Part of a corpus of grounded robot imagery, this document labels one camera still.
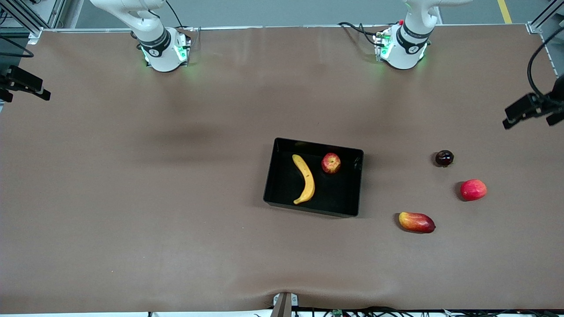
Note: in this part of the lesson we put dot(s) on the dark purple plum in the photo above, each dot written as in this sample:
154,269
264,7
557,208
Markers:
444,158

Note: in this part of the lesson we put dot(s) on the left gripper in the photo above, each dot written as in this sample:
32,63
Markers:
556,99

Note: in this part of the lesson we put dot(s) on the yellow banana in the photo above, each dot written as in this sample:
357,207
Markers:
308,180

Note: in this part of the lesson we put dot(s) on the black plastic box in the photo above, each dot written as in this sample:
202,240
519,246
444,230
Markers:
335,193

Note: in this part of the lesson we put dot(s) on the red peach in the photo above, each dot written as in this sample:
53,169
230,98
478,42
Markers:
473,189

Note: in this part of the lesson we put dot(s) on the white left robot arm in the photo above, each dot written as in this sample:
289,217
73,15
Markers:
403,57

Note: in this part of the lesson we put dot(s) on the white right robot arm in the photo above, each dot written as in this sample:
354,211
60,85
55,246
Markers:
162,60

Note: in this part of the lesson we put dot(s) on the red yellow mango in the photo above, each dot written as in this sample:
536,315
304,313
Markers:
416,222

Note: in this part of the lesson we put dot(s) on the aluminium frame profile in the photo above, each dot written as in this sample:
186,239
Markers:
546,13
17,13

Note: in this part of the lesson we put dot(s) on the red yellow apple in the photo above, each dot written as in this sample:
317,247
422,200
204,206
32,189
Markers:
331,163

